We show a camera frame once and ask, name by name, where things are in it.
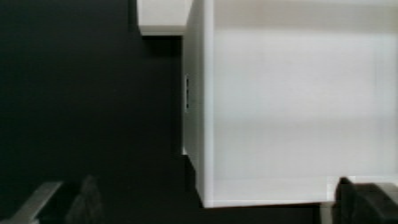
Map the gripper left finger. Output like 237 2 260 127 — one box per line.
0 176 104 224

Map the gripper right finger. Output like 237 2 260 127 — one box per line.
333 177 398 224

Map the white drawer cabinet box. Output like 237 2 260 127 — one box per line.
136 0 398 208

